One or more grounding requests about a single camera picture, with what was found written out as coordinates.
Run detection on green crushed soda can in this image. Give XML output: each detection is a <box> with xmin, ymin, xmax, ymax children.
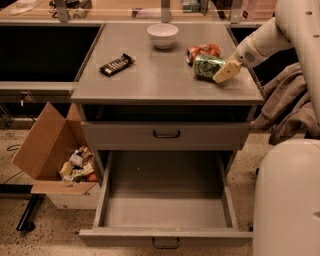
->
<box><xmin>193</xmin><ymin>54</ymin><xmax>226</xmax><ymax>78</ymax></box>

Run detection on black table leg base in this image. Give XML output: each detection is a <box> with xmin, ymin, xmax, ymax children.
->
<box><xmin>0</xmin><ymin>184</ymin><xmax>44</xmax><ymax>233</ymax></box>

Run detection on brown cardboard box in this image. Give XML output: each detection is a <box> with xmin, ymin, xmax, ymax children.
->
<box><xmin>12</xmin><ymin>103</ymin><xmax>100</xmax><ymax>209</ymax></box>

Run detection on pink storage box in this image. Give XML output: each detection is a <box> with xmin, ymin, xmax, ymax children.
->
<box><xmin>241</xmin><ymin>0</ymin><xmax>278</xmax><ymax>20</ymax></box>

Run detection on orange crushed soda can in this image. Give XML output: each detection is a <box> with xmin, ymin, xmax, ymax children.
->
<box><xmin>186</xmin><ymin>43</ymin><xmax>221</xmax><ymax>66</ymax></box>

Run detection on black snack bar wrapper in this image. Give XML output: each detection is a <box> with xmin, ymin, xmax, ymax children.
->
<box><xmin>100</xmin><ymin>54</ymin><xmax>135</xmax><ymax>76</ymax></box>

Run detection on open grey middle drawer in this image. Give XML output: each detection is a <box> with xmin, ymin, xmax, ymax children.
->
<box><xmin>80</xmin><ymin>151</ymin><xmax>252</xmax><ymax>250</ymax></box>

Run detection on snack packets in box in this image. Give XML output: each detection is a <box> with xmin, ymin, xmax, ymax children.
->
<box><xmin>58</xmin><ymin>146</ymin><xmax>97</xmax><ymax>183</ymax></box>

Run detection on closed grey upper drawer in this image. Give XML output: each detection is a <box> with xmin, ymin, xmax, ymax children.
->
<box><xmin>81</xmin><ymin>122</ymin><xmax>249</xmax><ymax>151</ymax></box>

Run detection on white ceramic bowl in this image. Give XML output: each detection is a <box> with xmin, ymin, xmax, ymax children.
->
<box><xmin>147</xmin><ymin>23</ymin><xmax>179</xmax><ymax>49</ymax></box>

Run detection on grey drawer cabinet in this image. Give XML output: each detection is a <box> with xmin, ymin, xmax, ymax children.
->
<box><xmin>72</xmin><ymin>22</ymin><xmax>263</xmax><ymax>167</ymax></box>

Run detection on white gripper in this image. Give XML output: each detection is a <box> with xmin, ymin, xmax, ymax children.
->
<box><xmin>213</xmin><ymin>36</ymin><xmax>266</xmax><ymax>83</ymax></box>

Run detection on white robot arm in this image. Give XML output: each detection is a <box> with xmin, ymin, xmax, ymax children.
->
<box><xmin>213</xmin><ymin>0</ymin><xmax>320</xmax><ymax>256</ymax></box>

